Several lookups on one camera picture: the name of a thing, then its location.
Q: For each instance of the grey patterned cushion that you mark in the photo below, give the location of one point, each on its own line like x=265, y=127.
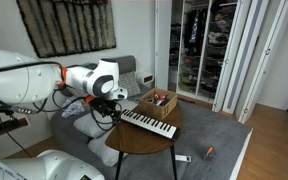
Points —
x=129, y=83

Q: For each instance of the black and white keyboard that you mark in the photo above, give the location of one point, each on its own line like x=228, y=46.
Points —
x=150, y=124

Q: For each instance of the white folding door panel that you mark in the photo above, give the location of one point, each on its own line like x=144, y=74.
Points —
x=267, y=63
x=247, y=56
x=232, y=60

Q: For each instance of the red and white tool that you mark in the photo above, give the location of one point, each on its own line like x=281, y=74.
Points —
x=160, y=99

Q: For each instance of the round wooden side table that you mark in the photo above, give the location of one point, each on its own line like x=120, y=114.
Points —
x=140, y=136

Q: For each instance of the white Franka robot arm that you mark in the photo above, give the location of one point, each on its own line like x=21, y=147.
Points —
x=17, y=76

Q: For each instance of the white remote control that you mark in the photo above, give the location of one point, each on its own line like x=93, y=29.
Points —
x=183, y=158

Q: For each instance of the dark wooden board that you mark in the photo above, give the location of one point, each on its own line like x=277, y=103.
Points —
x=9, y=125

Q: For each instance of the cardboard box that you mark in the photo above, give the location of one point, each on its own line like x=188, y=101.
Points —
x=158, y=106

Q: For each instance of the light grey pillow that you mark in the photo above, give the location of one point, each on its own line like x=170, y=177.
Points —
x=102, y=151
x=87, y=125

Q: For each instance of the white bedside box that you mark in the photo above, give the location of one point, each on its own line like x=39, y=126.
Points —
x=145, y=79

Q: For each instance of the crumpled grey cloth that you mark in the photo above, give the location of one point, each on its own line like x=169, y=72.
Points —
x=73, y=107

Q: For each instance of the grey padded headboard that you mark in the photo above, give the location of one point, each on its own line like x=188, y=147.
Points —
x=125, y=63

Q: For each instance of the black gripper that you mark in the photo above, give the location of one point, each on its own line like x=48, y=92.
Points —
x=102, y=106

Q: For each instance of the shaggy striped wall rug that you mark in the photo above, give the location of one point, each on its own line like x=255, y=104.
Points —
x=67, y=25

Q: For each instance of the open wardrobe with clothes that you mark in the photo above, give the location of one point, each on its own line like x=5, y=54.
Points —
x=204, y=46

